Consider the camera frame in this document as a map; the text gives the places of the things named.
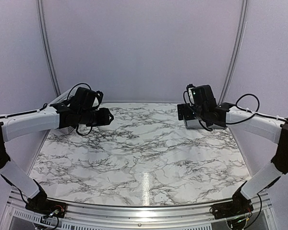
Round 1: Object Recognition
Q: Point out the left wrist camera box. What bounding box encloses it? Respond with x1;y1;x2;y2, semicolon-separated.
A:
69;87;104;113

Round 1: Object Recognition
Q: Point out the aluminium corner post right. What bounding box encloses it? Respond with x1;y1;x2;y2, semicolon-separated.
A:
218;0;249;104

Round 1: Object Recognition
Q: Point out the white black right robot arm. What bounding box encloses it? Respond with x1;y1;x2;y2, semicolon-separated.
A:
177;103;288;215

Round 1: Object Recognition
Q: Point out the white plastic laundry basket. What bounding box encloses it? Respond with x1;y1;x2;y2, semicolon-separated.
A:
49;86;78;135

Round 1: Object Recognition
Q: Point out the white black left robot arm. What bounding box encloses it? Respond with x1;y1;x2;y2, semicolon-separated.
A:
0;103;114;213

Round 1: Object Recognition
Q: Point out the grey long sleeve shirt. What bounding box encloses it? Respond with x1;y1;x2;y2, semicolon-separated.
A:
184;119;225;129

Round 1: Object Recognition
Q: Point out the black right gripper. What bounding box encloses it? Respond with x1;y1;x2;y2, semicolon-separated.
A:
178;103;207;122

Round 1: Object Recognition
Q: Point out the aluminium corner post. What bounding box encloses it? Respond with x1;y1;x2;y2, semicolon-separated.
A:
36;0;61;96
218;0;249;104

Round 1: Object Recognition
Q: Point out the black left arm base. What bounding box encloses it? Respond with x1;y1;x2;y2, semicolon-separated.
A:
25;193;67;218

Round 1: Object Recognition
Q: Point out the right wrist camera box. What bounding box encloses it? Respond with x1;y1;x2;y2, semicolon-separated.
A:
186;84;217;107

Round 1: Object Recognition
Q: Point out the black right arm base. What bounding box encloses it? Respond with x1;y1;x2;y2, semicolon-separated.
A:
209;189;254;219

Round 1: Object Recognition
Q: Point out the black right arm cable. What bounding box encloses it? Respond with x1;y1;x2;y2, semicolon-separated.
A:
196;93;288;131

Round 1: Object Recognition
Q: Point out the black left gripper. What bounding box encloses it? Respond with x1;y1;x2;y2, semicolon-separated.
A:
78;107;113;127

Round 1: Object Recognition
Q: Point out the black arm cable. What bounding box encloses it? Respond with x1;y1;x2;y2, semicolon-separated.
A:
196;93;288;131
0;83;96;136

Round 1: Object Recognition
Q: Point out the aluminium front rail frame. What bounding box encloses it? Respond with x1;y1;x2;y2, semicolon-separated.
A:
0;189;277;230

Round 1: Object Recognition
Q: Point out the aluminium corner post left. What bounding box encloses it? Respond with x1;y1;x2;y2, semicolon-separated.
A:
36;0;61;96

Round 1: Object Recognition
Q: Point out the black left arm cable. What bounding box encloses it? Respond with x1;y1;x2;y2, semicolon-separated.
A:
0;83;96;136

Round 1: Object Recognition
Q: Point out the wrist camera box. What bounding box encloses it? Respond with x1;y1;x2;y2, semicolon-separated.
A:
186;84;217;107
69;87;104;113

